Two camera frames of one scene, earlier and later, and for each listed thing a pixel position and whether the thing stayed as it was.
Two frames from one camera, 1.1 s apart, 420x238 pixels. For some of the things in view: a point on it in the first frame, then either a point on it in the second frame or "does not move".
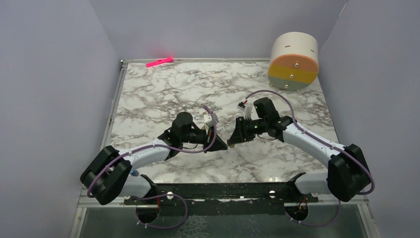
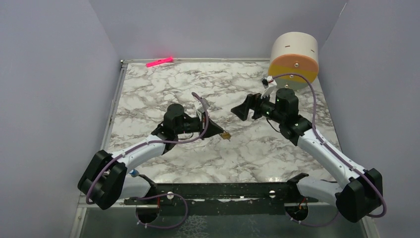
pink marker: (160, 61) does not move
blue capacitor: (134, 173) does not move
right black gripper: (240, 134) → (252, 102)
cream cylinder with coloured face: (293, 64) does not move
